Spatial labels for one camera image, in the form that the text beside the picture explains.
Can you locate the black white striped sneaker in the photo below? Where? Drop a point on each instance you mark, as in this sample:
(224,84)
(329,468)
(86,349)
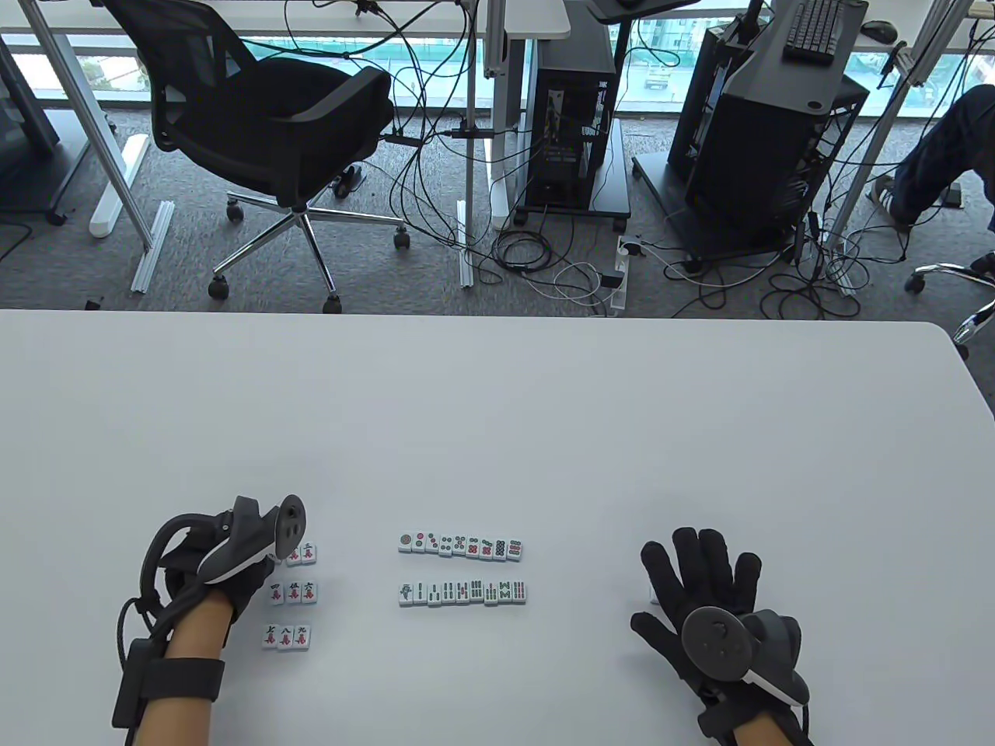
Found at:
(885,198)

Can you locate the black computer mouse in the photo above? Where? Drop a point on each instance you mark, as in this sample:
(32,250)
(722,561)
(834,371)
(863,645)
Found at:
(878,31)

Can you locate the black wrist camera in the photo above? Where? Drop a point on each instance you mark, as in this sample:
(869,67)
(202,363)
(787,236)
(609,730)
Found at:
(724,719)

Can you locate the four-circle mahjong tile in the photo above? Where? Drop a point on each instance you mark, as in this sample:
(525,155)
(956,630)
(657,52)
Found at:
(446,545)

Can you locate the eight-bamboo mahjong tile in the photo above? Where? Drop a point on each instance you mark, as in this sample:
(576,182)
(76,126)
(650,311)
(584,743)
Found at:
(505,592)

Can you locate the six-circle mahjong tile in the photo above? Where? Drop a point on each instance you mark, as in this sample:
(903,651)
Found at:
(474,547)

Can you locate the black keyboard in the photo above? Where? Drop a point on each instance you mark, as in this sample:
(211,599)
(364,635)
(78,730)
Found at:
(815,31)

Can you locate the two-bamboo mahjong tile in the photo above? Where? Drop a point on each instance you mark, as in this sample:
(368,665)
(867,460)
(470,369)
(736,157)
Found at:
(420,594)

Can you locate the person's left forearm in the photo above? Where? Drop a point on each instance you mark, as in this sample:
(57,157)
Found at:
(186,699)

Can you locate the nine-circle mahjong tile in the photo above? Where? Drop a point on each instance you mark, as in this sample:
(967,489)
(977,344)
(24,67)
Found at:
(514,550)

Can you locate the black mesh office chair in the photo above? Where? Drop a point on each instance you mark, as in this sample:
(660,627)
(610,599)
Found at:
(256,116)
(940,269)

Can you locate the white standing desk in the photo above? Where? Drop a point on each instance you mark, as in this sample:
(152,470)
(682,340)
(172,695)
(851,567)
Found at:
(544,19)

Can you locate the person's left hand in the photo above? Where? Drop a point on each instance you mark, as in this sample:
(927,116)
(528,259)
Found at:
(233,587)

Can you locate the black foot pedal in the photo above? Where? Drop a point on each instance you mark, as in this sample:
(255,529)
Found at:
(347,180)
(952,194)

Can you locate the six-bamboo mahjong tile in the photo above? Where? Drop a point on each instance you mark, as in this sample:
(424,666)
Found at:
(476,593)

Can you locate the four-bamboo mahjong tile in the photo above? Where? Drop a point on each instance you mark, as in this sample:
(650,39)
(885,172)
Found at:
(448,594)

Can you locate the person's right forearm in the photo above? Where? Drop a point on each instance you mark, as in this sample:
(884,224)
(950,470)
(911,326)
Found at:
(758,734)

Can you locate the person's right hand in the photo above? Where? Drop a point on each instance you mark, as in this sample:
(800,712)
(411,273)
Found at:
(703,583)

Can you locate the seven-bamboo mahjong tile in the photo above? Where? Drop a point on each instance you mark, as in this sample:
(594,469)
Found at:
(491,593)

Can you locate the nine-bamboo mahjong tile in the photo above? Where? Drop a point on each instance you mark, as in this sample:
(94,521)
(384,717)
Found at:
(520,591)

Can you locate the black power strip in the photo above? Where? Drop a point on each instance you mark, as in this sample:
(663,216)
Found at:
(400,138)

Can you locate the dark grey equipment cart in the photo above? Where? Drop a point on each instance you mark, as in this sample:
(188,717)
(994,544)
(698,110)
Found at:
(27,101)

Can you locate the black wheeled computer cart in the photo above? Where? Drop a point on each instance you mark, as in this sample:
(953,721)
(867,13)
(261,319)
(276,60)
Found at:
(653,179)
(610,194)

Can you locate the white power strip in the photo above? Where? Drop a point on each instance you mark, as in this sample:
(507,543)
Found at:
(618,301)

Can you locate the grey hand tracking controller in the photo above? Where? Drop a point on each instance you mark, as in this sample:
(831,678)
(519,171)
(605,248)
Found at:
(719,645)
(245,536)

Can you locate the black computer tower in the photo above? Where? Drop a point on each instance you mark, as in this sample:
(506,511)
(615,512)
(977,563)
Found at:
(762,171)
(571,140)

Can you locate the seven-circle mahjong tile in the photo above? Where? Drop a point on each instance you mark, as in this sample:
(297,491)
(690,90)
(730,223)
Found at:
(487,549)

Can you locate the bird bamboo mahjong tile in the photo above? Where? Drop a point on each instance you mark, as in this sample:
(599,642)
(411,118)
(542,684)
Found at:
(406,594)

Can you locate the eight-circle mahjong tile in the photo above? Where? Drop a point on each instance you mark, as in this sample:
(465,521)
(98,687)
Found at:
(500,549)

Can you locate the five-circle mahjong tile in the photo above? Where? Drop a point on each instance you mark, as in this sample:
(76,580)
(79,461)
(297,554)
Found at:
(460,546)

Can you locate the black monitor stand with tray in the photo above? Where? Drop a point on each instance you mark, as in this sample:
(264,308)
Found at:
(645,8)
(808,85)

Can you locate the three-bamboo mahjong tile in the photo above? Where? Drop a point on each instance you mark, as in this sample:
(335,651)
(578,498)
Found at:
(434,594)

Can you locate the five-bamboo mahjong tile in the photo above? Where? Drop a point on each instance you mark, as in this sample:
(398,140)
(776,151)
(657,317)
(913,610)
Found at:
(462,594)

